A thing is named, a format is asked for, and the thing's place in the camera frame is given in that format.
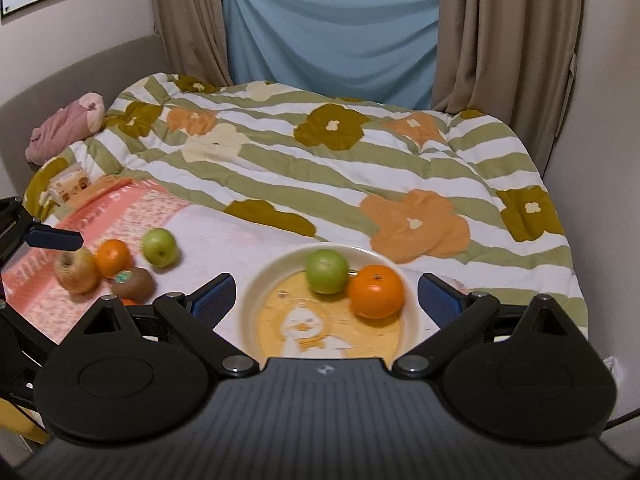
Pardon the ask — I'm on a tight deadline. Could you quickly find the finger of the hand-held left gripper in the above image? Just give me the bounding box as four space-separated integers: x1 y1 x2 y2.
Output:
25 224 85 252

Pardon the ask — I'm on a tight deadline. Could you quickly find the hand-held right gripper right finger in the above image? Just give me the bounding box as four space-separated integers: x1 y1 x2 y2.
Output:
391 272 588 380

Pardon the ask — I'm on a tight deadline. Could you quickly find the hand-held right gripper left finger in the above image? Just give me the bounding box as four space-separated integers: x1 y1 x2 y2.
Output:
62 272 261 378

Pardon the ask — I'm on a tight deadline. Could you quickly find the large red-yellow apple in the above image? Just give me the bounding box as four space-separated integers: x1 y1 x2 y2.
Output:
54 247 99 295

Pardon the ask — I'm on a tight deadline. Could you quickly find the green apple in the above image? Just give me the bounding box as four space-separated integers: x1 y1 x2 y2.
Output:
305 249 351 295
141 227 179 267

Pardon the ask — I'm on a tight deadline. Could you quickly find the brown kiwi with green sticker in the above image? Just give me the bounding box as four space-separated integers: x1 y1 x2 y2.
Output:
109 267 156 303

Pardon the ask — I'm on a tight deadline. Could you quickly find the cream plate with yellow print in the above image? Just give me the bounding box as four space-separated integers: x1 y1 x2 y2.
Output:
239 244 441 361

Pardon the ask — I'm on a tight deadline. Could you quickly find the pink patterned bed sheet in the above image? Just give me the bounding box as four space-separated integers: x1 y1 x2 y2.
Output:
0 176 473 361

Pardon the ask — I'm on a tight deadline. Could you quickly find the pink plush pillow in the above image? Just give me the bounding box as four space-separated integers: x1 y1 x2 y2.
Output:
26 92 106 166

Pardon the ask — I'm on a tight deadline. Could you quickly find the grey bed headboard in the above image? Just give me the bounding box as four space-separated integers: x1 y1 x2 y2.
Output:
0 34 166 201

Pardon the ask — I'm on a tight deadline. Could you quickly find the floral striped quilt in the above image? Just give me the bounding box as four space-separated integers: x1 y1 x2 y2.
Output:
22 72 588 341

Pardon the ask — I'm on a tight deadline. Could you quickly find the blue hanging cloth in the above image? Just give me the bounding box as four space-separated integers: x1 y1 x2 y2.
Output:
221 0 441 110

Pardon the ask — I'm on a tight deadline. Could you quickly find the yellow wooden frame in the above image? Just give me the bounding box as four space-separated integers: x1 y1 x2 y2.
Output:
0 400 51 446

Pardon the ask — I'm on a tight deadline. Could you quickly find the black cable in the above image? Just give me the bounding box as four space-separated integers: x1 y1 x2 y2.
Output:
602 402 640 431

